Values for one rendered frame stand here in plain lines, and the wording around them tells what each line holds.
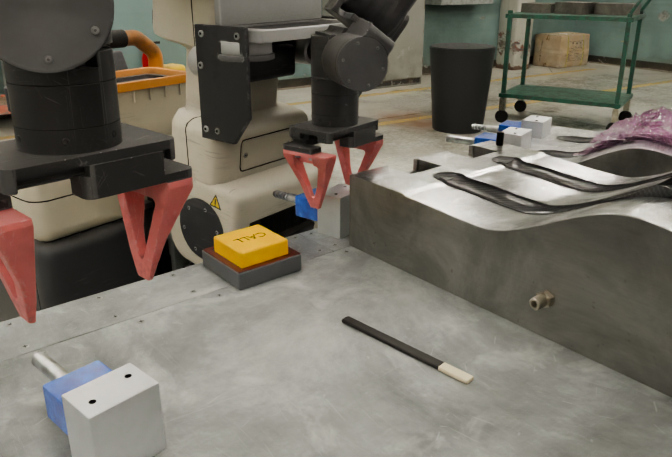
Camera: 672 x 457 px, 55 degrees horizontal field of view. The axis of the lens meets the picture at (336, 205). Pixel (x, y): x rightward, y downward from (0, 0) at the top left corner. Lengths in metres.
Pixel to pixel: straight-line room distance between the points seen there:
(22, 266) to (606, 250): 0.42
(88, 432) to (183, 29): 0.71
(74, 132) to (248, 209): 0.64
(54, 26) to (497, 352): 0.44
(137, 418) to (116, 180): 0.16
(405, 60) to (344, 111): 6.16
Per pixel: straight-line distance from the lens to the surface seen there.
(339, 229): 0.79
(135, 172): 0.39
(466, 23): 8.14
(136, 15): 6.10
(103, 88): 0.38
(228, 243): 0.70
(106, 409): 0.44
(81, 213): 1.17
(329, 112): 0.76
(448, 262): 0.66
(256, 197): 0.99
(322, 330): 0.60
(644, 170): 0.93
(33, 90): 0.37
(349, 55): 0.68
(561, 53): 8.73
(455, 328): 0.61
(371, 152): 0.81
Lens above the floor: 1.11
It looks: 20 degrees down
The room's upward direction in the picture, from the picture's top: straight up
